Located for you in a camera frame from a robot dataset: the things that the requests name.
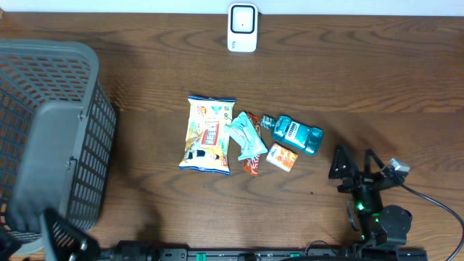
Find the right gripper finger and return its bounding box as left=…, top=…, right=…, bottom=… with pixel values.
left=328, top=144, right=359, bottom=179
left=364, top=149, right=385, bottom=178

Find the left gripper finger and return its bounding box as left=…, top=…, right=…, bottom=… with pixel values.
left=39, top=208, right=100, bottom=261
left=0, top=228, right=20, bottom=261

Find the small orange box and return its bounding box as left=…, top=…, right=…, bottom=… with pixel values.
left=266, top=143, right=298, bottom=173

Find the blue mouthwash bottle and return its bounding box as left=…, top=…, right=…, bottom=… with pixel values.
left=260, top=115, right=324, bottom=156

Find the orange chocolate bar wrapper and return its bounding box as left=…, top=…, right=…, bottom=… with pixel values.
left=243, top=112, right=261, bottom=177

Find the light green wipes packet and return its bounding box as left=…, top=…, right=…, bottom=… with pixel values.
left=225, top=112, right=268, bottom=161

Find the yellow snack bag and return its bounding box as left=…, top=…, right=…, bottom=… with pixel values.
left=179, top=95, right=236, bottom=175

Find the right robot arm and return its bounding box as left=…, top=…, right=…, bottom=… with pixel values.
left=328, top=144, right=413, bottom=260

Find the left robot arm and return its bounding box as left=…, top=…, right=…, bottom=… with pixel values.
left=1, top=204, right=159, bottom=261

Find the white barcode scanner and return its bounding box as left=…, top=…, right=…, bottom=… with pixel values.
left=227, top=3, right=259, bottom=53

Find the grey plastic basket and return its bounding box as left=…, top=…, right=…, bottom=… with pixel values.
left=1, top=38, right=117, bottom=255

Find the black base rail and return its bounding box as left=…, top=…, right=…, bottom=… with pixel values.
left=101, top=247, right=428, bottom=261

